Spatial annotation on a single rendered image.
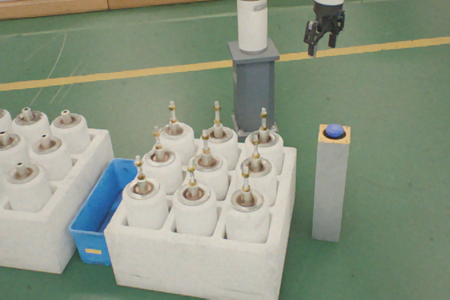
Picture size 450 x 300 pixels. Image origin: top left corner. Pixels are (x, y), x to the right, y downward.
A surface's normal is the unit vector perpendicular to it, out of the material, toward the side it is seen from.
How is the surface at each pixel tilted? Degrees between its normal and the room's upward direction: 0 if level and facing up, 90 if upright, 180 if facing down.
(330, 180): 90
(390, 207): 0
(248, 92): 90
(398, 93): 0
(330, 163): 90
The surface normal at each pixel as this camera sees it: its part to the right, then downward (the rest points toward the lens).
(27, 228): -0.19, 0.55
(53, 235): 0.98, 0.07
